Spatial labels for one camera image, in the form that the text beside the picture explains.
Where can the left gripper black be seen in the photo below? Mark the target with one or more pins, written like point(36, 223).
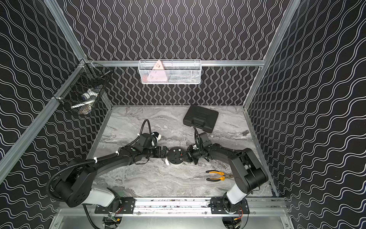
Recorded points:
point(159, 151)

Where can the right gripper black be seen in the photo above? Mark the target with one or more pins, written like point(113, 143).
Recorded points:
point(189, 155)

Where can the white twin-bell alarm clock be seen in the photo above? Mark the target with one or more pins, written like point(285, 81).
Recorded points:
point(173, 156)

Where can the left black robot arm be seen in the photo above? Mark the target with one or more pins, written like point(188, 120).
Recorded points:
point(73, 184)

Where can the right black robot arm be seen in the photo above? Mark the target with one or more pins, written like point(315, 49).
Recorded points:
point(248, 172)

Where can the black plastic tool case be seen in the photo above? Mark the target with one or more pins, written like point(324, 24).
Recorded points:
point(201, 117)

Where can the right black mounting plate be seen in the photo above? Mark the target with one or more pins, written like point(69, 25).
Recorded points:
point(224, 206)

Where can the black mounting plate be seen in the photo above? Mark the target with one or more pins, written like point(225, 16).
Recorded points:
point(224, 206)
point(122, 206)

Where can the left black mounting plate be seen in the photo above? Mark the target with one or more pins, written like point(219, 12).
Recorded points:
point(122, 206)

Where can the pink triangle card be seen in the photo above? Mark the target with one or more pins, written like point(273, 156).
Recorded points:
point(157, 74)

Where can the white items in black basket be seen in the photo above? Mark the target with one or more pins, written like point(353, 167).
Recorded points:
point(85, 106)

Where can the yellow-handled pliers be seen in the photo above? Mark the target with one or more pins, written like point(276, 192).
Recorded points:
point(216, 176)

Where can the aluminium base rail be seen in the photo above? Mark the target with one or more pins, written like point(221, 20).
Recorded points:
point(204, 207)

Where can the white wire mesh basket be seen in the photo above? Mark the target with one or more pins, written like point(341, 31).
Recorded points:
point(178, 71)

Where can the black wire mesh basket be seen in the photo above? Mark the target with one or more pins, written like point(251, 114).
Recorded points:
point(92, 76)

